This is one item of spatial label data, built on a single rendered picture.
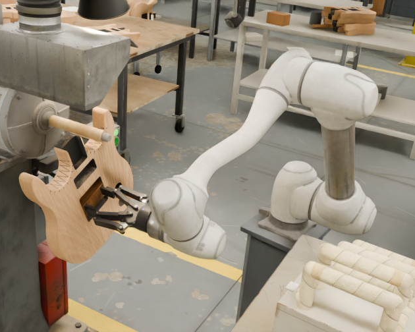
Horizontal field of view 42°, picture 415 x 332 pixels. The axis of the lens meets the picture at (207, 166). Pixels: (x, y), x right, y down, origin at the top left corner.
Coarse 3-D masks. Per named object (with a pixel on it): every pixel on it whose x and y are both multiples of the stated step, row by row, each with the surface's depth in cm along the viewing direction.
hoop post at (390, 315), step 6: (384, 312) 103; (390, 312) 101; (396, 312) 101; (384, 318) 103; (390, 318) 102; (396, 318) 102; (384, 324) 103; (390, 324) 102; (396, 324) 102; (378, 330) 105; (384, 330) 103; (390, 330) 103
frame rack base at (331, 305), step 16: (336, 288) 120; (288, 304) 113; (320, 304) 114; (336, 304) 115; (352, 304) 115; (368, 304) 116; (288, 320) 114; (304, 320) 112; (320, 320) 110; (336, 320) 110; (352, 320) 111; (368, 320) 111
